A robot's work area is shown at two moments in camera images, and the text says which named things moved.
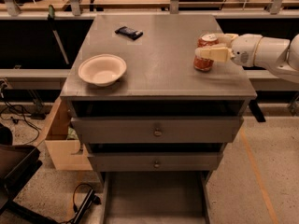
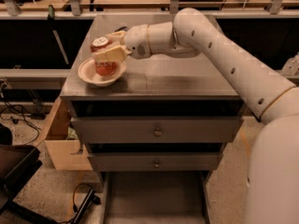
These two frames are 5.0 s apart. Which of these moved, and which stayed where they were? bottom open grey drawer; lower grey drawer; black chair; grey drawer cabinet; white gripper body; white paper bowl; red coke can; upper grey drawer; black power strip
Moved: white gripper body; red coke can
Stayed: lower grey drawer; bottom open grey drawer; black chair; white paper bowl; upper grey drawer; black power strip; grey drawer cabinet
